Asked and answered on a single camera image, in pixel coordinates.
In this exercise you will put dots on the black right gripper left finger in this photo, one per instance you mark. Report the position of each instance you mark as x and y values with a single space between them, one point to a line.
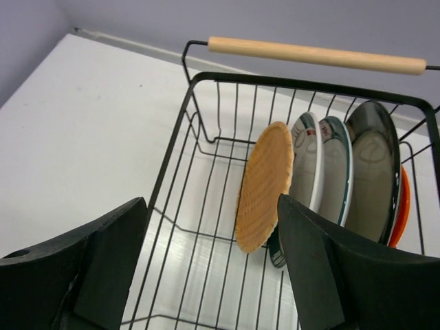
78 280

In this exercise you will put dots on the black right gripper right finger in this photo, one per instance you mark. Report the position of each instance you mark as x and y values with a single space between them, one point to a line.
342 280

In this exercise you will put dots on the white plate teal lettered rim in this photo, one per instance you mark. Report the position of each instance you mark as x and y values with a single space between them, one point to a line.
338 171

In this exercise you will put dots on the black rimmed silver plate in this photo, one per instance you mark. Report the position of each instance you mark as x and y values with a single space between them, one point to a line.
377 172

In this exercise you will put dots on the orange plate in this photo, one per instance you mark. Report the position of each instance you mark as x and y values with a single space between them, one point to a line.
404 210

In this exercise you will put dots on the white plate teal red rim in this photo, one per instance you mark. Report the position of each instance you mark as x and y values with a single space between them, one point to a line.
307 179

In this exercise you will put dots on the woven tan plate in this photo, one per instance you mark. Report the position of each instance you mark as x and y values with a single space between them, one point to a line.
267 175

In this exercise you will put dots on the black wire dish rack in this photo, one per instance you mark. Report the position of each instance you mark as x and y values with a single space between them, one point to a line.
193 274

